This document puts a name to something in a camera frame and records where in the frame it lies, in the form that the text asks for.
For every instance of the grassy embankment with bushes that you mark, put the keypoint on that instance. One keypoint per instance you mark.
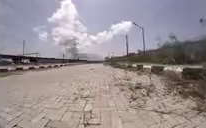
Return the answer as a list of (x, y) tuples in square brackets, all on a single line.
[(177, 53)]

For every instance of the white vehicle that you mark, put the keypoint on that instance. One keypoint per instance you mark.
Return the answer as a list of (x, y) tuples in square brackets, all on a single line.
[(25, 61)]

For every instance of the long low railing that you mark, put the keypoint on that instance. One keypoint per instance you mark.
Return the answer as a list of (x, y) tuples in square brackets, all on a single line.
[(41, 58)]

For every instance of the dark utility pole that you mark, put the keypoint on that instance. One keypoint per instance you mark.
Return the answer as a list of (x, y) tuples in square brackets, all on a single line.
[(127, 45)]

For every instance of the striped kerb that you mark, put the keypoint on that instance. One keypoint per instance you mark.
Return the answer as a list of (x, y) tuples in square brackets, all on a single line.
[(27, 68)]

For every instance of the dry weeds strip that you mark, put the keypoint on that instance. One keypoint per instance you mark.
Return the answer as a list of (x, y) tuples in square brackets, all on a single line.
[(177, 88)]

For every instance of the row of dark concrete blocks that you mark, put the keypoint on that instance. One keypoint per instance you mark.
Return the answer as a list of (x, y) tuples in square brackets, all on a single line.
[(191, 73)]

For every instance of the street lamp pole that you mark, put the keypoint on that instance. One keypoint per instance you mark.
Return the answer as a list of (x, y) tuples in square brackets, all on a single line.
[(143, 40)]

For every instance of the thin grey pole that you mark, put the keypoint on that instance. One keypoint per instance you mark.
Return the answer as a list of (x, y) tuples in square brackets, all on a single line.
[(23, 47)]

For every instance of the pylon tower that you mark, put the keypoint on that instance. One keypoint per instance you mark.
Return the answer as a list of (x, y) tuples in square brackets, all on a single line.
[(73, 50)]

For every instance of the pale vehicle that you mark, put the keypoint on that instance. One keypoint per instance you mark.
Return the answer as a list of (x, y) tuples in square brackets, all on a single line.
[(4, 61)]

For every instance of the grey brick paved path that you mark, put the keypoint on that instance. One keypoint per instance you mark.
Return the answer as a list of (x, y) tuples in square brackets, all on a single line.
[(74, 96)]

